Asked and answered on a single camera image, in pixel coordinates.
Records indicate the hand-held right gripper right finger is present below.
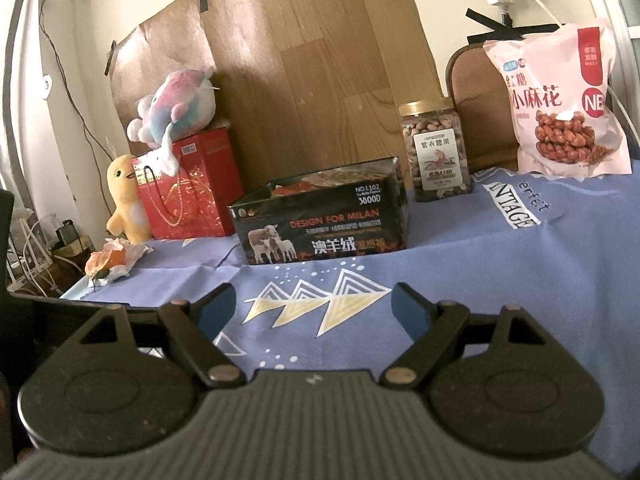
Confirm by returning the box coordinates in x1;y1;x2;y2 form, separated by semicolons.
382;283;552;390

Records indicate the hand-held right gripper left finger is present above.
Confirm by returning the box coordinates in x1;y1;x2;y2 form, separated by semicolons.
75;284;247;390

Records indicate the black printed cardboard box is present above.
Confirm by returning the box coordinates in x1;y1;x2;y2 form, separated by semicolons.
228;156;411;266

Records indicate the red gift bag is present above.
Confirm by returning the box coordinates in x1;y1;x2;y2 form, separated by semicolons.
132;147;236;240

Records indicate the blue printed cloth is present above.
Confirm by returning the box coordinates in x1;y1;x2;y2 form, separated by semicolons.
60;159;640;479

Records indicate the red snack packet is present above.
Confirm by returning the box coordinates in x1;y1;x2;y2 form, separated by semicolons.
273;182;322;197

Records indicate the yellow plush duck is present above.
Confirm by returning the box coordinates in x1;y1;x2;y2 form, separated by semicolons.
106;154;152;244

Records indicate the clear nut jar gold lid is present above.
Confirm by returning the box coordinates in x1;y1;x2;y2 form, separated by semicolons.
398;101;474;205

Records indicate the dark small container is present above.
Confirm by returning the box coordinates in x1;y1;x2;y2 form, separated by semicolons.
54;220;82;249

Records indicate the pastel plush toy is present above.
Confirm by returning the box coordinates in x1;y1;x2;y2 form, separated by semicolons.
126;70;221;177

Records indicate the wooden chair back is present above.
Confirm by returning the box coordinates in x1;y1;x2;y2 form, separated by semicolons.
445;39;522;174

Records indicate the brown wood-pattern sheet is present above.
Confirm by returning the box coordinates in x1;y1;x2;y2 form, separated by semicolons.
112;0;449;197

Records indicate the pink snack bag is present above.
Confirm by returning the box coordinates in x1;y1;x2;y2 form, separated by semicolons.
482;17;634;177

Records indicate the bundle of white cables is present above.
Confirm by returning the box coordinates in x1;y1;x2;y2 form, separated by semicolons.
7;212;67;297

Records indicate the black wall wire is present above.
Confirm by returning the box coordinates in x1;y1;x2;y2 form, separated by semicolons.
41;0;122;213

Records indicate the white cable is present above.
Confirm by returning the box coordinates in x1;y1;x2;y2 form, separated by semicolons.
514;0;568;28

